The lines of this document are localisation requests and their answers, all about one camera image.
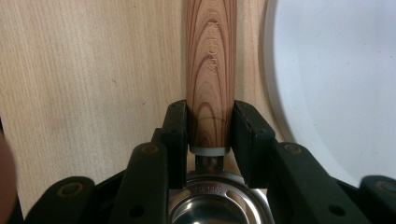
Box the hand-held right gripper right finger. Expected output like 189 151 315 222
232 99 372 224

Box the steel egg separator wooden handle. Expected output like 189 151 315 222
167 0 276 224

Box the white utensil rack with hooks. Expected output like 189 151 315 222
262 0 396 189

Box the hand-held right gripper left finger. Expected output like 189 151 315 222
107 99 190 224

